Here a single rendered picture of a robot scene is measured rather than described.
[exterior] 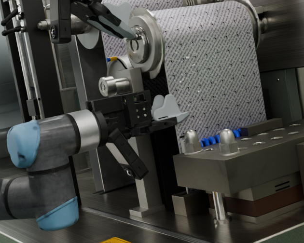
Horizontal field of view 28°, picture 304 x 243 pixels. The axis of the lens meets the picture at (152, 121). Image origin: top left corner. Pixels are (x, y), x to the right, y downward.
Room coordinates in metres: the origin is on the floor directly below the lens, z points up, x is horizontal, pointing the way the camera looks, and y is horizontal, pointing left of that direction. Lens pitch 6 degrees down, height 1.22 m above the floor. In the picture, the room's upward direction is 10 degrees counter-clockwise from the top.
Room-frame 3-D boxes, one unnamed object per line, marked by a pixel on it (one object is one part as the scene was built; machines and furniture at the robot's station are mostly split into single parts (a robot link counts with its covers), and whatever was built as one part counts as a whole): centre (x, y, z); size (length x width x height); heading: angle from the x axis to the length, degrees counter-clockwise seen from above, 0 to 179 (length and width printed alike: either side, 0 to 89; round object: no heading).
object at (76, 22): (1.45, 0.14, 1.34); 0.06 x 0.06 x 0.06; 31
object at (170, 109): (1.17, -0.04, 1.11); 0.09 x 0.03 x 0.06; 120
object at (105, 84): (1.23, 0.08, 1.18); 0.04 x 0.02 x 0.04; 31
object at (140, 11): (1.25, -0.01, 1.25); 0.15 x 0.01 x 0.15; 31
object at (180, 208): (1.26, -0.15, 0.92); 0.28 x 0.04 x 0.04; 121
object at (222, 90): (1.26, -0.15, 1.11); 0.23 x 0.01 x 0.18; 121
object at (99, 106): (1.13, 0.06, 1.12); 0.12 x 0.08 x 0.09; 121
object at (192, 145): (1.13, -0.07, 1.05); 0.04 x 0.04 x 0.04
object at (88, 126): (1.09, 0.13, 1.11); 0.08 x 0.05 x 0.08; 31
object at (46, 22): (1.42, 0.19, 1.34); 0.06 x 0.03 x 0.03; 121
